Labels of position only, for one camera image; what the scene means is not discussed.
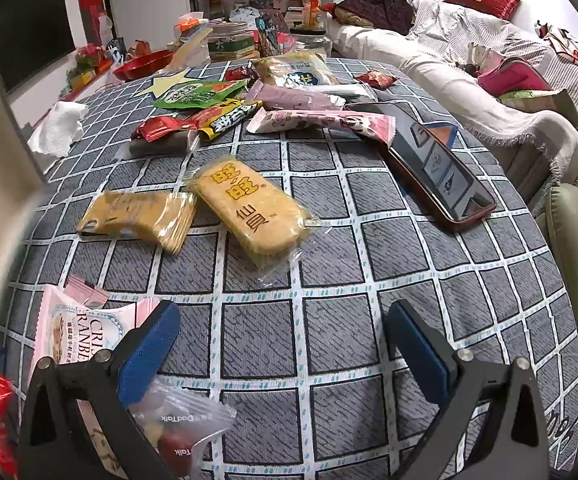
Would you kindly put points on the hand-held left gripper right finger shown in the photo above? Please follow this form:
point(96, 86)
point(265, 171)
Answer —
point(416, 347)

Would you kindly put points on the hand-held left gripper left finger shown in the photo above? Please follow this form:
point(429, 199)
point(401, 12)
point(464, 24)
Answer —
point(151, 345)

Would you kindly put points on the pink cranberry snack packet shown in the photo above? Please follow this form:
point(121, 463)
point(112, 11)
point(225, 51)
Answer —
point(86, 292)
point(84, 330)

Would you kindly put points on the clear zip snack bag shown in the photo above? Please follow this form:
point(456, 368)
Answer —
point(189, 425)

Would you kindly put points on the grey checked tablecloth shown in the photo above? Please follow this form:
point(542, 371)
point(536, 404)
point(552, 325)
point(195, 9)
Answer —
point(269, 340)

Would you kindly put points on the yellow biscuit packet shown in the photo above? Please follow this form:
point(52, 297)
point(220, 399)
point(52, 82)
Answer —
point(134, 215)

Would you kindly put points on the yellow rice cracker packet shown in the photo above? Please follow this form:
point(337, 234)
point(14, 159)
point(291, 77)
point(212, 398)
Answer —
point(249, 210)

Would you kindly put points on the smartphone in red case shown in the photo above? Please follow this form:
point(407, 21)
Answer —
point(434, 165)

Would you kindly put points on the brown snack packet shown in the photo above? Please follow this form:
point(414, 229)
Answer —
point(164, 145)

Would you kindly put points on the red wafer packet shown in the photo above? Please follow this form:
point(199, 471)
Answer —
point(161, 127)

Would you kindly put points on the red orange snack packet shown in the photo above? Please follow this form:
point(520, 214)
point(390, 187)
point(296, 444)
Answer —
point(204, 117)

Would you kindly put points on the white crumpled tissue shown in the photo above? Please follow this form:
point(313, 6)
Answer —
point(59, 127)

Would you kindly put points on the black and yellow packet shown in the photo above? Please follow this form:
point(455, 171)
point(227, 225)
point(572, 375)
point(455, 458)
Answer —
point(229, 120)

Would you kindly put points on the long pink printed packet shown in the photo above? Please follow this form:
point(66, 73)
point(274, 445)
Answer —
point(319, 122)

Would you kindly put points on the green snack packet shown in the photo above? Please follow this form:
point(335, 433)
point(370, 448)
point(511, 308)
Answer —
point(194, 94)

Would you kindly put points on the small red candy packet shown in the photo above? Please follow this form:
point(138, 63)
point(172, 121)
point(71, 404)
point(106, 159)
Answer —
point(239, 74)
point(376, 80)

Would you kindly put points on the red bowl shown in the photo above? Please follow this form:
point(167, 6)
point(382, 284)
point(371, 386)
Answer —
point(141, 65)

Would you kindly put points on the purple snack packet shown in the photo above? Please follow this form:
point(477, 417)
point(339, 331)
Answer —
point(289, 96)

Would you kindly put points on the pink bag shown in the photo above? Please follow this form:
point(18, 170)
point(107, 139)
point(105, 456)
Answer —
point(514, 77)

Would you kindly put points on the flower bouquet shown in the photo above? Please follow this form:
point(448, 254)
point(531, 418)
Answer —
point(86, 60)

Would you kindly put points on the white covered sofa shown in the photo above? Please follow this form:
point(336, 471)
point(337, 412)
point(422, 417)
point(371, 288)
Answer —
point(419, 55)

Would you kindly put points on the beige bread bag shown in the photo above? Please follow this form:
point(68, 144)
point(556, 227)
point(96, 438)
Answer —
point(294, 72)

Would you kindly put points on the glass jar green label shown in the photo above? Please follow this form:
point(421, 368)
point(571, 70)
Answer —
point(231, 45)

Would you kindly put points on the clear glass jar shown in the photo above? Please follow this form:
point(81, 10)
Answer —
point(309, 40)

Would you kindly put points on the black television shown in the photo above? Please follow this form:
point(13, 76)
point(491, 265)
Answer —
point(34, 30)

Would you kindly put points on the red patterned cloth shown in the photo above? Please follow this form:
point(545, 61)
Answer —
point(569, 47)

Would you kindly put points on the dark patterned blanket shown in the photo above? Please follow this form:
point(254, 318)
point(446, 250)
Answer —
point(379, 10)

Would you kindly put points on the orange juice bottle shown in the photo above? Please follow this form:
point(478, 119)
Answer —
point(311, 10)

